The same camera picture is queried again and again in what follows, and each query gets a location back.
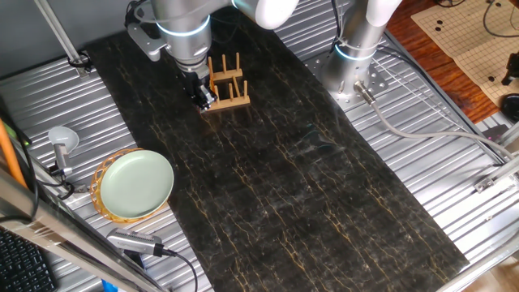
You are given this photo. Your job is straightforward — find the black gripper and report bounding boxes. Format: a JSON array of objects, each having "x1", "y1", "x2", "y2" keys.
[{"x1": 180, "y1": 64, "x2": 218, "y2": 113}]

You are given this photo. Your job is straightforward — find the wooden peg dish rack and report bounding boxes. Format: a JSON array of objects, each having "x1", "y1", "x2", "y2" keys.
[{"x1": 201, "y1": 52, "x2": 251, "y2": 114}]

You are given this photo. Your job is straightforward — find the pale green plate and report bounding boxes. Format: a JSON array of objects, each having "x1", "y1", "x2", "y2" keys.
[{"x1": 99, "y1": 149, "x2": 175, "y2": 220}]

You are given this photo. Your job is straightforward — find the black marble pattern mat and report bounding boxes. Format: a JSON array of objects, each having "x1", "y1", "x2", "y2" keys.
[{"x1": 86, "y1": 0, "x2": 470, "y2": 292}]

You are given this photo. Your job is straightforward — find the orange woven basket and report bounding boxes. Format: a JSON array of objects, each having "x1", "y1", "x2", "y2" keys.
[{"x1": 89, "y1": 148, "x2": 171, "y2": 225}]

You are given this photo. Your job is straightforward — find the orange pole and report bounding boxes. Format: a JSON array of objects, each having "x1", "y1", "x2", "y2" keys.
[{"x1": 0, "y1": 118, "x2": 28, "y2": 190}]

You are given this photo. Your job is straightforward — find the black keyboard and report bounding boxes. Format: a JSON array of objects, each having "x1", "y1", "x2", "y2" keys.
[{"x1": 0, "y1": 228, "x2": 58, "y2": 292}]

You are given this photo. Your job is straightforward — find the paper go board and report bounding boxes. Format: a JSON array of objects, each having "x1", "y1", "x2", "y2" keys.
[{"x1": 410, "y1": 0, "x2": 519, "y2": 109}]

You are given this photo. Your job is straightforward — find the black round object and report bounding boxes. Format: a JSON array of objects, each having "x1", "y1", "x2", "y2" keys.
[{"x1": 500, "y1": 92, "x2": 519, "y2": 123}]

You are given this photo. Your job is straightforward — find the black device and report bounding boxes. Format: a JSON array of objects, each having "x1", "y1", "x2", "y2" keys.
[{"x1": 501, "y1": 51, "x2": 519, "y2": 87}]

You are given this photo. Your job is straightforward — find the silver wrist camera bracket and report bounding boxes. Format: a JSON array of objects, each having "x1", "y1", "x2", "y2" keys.
[{"x1": 127, "y1": 22, "x2": 172, "y2": 62}]

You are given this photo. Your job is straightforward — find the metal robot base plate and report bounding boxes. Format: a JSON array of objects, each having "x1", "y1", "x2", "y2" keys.
[{"x1": 303, "y1": 50, "x2": 391, "y2": 111}]

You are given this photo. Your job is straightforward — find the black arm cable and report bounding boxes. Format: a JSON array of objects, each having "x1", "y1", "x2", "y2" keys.
[{"x1": 123, "y1": 0, "x2": 153, "y2": 28}]

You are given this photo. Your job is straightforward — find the silver depth camera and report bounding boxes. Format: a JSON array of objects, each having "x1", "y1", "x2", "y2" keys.
[{"x1": 105, "y1": 227, "x2": 166, "y2": 258}]

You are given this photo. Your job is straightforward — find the slanted aluminium post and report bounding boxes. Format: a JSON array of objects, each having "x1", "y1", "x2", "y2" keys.
[{"x1": 33, "y1": 0, "x2": 92, "y2": 79}]

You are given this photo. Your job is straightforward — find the black camera cable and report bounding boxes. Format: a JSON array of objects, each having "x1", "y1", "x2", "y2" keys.
[{"x1": 161, "y1": 247, "x2": 199, "y2": 292}]

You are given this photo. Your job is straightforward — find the black camera clamp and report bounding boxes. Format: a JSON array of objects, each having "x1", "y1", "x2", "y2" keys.
[{"x1": 47, "y1": 164, "x2": 77, "y2": 201}]

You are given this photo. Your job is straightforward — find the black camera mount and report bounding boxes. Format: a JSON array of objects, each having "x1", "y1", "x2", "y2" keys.
[{"x1": 121, "y1": 249, "x2": 146, "y2": 269}]

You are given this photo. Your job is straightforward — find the aluminium frame beam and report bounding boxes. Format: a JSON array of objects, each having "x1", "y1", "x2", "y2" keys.
[{"x1": 0, "y1": 168, "x2": 165, "y2": 292}]

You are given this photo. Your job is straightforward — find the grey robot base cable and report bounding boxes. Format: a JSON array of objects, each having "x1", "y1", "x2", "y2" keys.
[{"x1": 352, "y1": 79, "x2": 517, "y2": 162}]

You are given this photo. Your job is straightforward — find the aluminium frame rail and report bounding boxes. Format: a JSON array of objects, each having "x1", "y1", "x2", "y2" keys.
[
  {"x1": 497, "y1": 120, "x2": 519, "y2": 148},
  {"x1": 473, "y1": 156, "x2": 519, "y2": 194}
]

